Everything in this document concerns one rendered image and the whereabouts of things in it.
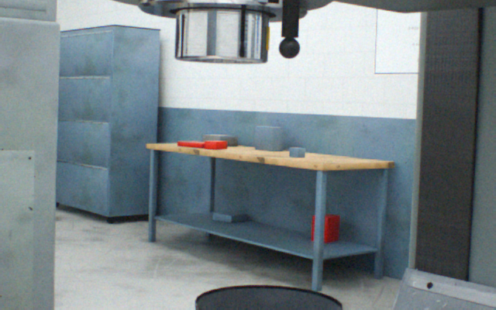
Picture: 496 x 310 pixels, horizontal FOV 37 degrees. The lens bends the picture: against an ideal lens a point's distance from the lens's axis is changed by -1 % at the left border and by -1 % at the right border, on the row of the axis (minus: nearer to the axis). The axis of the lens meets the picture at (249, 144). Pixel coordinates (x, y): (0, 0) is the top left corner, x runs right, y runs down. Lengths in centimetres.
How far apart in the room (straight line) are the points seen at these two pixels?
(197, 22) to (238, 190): 665
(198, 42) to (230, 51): 2
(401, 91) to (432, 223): 494
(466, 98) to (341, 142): 533
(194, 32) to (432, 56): 42
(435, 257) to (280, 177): 583
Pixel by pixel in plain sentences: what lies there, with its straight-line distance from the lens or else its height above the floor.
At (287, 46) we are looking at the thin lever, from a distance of 34.
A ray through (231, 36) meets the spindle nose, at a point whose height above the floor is 129.
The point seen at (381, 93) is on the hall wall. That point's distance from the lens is 579.
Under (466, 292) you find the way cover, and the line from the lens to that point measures 73.
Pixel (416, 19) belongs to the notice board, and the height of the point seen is 192.
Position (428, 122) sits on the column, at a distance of 75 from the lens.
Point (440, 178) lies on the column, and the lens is 74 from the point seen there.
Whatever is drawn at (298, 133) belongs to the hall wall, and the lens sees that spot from 638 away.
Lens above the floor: 126
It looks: 3 degrees down
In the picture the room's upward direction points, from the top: 2 degrees clockwise
